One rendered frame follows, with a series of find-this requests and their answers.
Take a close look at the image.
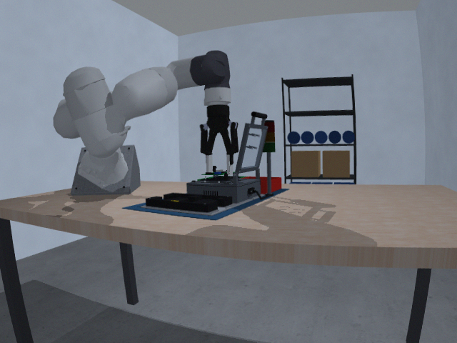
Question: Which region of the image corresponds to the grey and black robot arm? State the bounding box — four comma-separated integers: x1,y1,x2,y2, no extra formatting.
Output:
53,50,231,188

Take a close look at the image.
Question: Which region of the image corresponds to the red bin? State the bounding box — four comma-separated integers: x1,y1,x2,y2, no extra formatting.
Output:
241,177,281,194

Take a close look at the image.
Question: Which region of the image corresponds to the green circuit board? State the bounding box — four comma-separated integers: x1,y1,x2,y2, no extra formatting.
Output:
202,169,227,175

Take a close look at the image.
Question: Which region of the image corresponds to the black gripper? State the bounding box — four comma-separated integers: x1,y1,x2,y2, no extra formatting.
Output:
200,105,238,175

